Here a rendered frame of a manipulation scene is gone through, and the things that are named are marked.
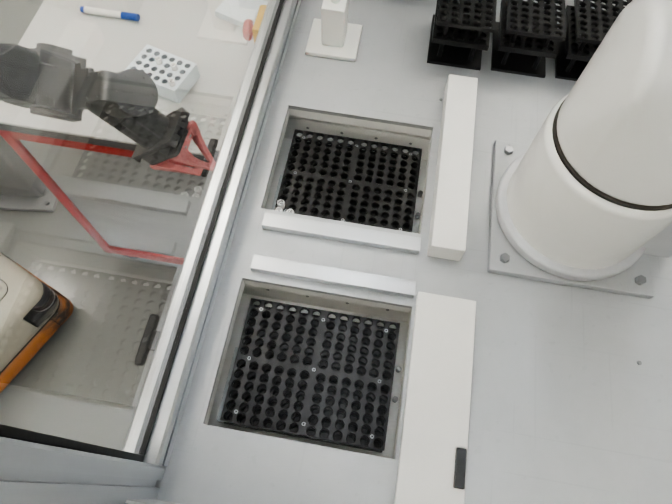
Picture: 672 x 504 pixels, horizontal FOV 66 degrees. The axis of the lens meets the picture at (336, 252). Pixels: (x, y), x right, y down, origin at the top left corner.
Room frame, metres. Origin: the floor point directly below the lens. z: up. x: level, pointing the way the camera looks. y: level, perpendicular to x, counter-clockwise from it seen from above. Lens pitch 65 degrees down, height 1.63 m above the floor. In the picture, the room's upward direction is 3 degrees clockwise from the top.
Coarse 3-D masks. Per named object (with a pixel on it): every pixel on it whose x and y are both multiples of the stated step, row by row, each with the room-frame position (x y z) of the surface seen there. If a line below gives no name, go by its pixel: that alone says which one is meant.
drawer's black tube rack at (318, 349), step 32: (288, 320) 0.24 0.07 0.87; (320, 320) 0.23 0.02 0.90; (256, 352) 0.18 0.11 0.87; (288, 352) 0.18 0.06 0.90; (320, 352) 0.18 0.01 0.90; (352, 352) 0.19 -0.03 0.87; (384, 352) 0.19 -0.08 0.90; (256, 384) 0.13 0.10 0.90; (288, 384) 0.14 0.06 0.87; (320, 384) 0.14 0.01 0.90; (352, 384) 0.14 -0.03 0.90; (384, 384) 0.14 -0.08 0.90; (256, 416) 0.09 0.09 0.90; (288, 416) 0.09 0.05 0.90; (320, 416) 0.09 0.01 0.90; (352, 416) 0.10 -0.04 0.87; (384, 416) 0.10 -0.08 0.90; (384, 448) 0.06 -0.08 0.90
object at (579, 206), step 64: (640, 0) 0.44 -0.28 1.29; (640, 64) 0.37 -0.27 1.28; (576, 128) 0.38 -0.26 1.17; (640, 128) 0.34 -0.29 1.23; (512, 192) 0.40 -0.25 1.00; (576, 192) 0.33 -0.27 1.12; (640, 192) 0.31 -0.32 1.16; (512, 256) 0.32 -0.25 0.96; (576, 256) 0.30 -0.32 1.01; (640, 256) 0.33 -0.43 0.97
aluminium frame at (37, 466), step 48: (288, 0) 0.78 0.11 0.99; (240, 144) 0.47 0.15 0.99; (240, 192) 0.39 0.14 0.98; (192, 288) 0.23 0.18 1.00; (192, 336) 0.17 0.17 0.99; (0, 432) 0.02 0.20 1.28; (0, 480) 0.00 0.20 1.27; (48, 480) 0.00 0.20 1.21; (96, 480) 0.00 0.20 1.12; (144, 480) 0.00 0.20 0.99
